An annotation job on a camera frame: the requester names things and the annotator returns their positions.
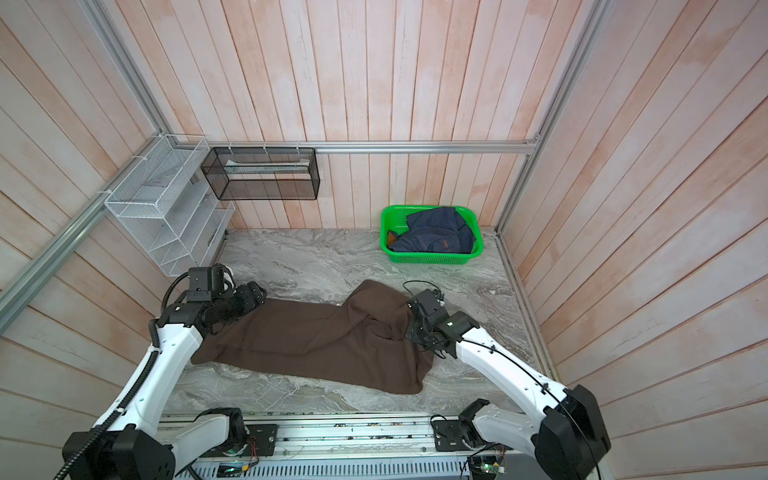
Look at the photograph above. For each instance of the black wire mesh basket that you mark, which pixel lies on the black wire mesh basket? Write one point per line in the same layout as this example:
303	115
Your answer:
262	173

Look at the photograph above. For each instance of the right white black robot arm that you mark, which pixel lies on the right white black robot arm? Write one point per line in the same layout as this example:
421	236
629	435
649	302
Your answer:
561	428

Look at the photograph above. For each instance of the aluminium frame rail left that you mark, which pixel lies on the aluminium frame rail left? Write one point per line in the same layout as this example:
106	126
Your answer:
41	269

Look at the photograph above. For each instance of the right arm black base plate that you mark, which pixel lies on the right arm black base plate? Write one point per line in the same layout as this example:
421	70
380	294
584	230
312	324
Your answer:
453	435

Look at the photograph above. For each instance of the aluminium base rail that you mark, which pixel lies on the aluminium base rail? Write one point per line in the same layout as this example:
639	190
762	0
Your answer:
339	436

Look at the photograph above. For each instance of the green plastic basket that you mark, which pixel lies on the green plastic basket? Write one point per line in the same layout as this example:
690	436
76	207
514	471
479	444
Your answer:
392	217

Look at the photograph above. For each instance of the aluminium frame rail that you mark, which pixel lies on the aluminium frame rail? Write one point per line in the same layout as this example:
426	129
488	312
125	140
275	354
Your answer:
590	31
41	269
378	147

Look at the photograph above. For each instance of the navy blue trousers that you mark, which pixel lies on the navy blue trousers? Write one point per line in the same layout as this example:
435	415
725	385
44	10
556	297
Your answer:
440	230

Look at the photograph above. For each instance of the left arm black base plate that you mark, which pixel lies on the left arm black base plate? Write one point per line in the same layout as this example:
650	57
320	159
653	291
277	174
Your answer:
260	442

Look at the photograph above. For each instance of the aluminium frame rail right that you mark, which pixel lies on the aluminium frame rail right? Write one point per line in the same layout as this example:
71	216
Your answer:
590	31

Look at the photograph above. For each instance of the left circuit board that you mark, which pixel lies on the left circuit board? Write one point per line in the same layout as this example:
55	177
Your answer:
234	470

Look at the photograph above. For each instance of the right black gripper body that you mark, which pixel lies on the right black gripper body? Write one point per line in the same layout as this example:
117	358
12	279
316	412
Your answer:
419	330

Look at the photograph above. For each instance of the aluminium frame rail back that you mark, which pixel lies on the aluminium frame rail back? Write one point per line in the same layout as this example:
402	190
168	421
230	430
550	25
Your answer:
378	147

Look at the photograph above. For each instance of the green circuit board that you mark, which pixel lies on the green circuit board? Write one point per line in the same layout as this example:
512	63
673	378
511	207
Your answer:
485	468

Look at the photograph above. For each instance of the white wire mesh shelf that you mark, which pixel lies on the white wire mesh shelf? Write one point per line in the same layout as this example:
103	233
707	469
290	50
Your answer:
171	212

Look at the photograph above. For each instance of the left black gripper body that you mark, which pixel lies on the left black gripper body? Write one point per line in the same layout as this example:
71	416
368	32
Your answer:
226	307

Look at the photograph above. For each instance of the brown trousers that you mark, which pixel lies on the brown trousers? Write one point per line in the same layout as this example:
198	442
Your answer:
359	342

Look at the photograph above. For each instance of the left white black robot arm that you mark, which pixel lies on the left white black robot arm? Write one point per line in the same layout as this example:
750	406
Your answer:
125	442

